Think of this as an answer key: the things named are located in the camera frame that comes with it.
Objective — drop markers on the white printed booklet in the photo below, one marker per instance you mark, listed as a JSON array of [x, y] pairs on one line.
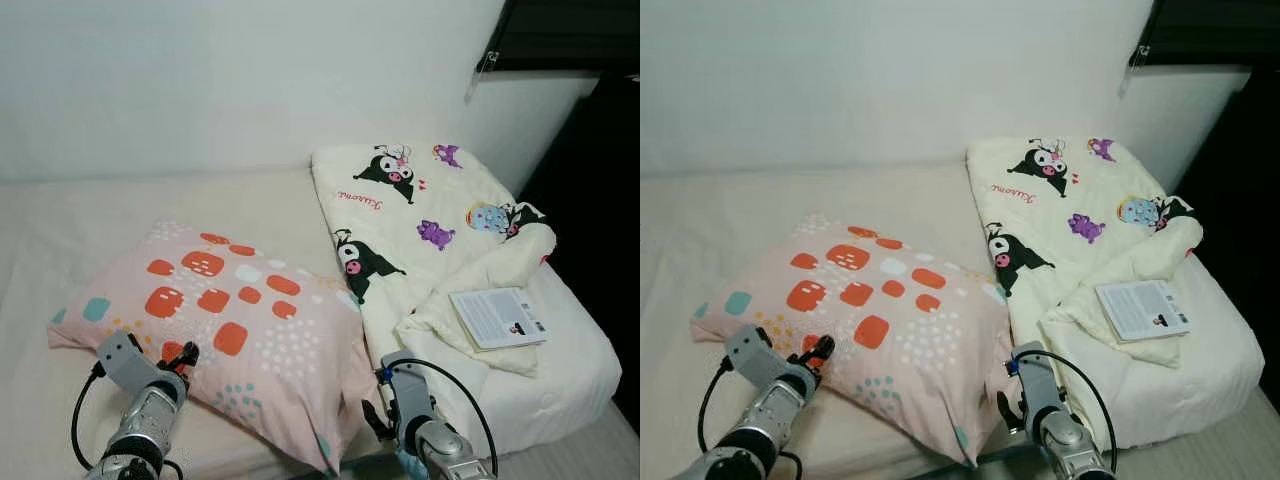
[[1140, 310], [495, 318]]

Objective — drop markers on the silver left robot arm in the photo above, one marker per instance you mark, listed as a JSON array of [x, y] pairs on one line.
[[770, 420], [145, 425]]

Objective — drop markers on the cream bed sheet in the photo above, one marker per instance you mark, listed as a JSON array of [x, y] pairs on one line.
[[100, 230], [740, 220]]

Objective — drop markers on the cream cartoon print quilt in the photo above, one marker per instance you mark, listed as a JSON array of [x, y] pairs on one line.
[[400, 220], [1050, 210]]

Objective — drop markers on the clear blind wand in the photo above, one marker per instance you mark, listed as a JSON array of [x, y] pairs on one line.
[[1140, 55], [487, 62]]

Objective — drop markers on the dark window blind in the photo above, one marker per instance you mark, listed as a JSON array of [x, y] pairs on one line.
[[1210, 30]]

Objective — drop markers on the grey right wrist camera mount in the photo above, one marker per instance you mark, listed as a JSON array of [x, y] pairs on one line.
[[408, 385], [1035, 378]]

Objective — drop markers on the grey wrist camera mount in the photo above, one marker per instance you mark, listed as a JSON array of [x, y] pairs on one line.
[[1035, 378], [125, 360], [408, 385], [755, 352]]

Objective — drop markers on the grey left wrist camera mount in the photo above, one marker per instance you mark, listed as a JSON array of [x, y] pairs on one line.
[[755, 352], [125, 360]]

